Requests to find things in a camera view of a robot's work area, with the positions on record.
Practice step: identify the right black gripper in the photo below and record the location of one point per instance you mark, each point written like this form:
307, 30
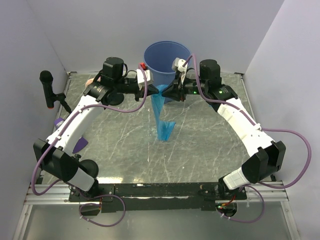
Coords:
175, 91

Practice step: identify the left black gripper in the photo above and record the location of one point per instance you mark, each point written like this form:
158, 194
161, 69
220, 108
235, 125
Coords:
151, 90

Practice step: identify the blue plastic trash bin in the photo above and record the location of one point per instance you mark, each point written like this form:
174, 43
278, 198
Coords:
159, 58

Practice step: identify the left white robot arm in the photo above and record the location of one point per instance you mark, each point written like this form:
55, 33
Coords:
54, 155

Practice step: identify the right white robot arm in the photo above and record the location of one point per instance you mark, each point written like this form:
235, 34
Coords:
265, 155

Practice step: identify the beige microphone on stand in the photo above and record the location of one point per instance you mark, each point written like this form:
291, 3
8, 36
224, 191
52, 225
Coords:
106, 95

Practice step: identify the purple clear box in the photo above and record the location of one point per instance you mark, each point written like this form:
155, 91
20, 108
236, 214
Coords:
81, 143

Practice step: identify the purple microphone on stand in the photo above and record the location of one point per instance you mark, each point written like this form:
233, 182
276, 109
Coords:
88, 166

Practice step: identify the black microphone on stand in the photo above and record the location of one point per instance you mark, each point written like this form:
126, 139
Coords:
46, 80

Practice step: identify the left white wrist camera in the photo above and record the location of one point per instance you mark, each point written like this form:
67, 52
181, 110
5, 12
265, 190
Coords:
144, 74

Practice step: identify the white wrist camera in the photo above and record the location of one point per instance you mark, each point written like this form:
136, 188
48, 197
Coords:
144, 74
181, 66

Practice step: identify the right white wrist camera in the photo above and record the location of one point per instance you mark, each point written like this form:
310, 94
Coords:
181, 66

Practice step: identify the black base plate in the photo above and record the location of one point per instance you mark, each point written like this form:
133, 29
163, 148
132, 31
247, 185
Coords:
112, 203

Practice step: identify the aluminium rail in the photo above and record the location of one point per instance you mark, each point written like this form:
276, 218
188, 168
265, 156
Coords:
267, 191

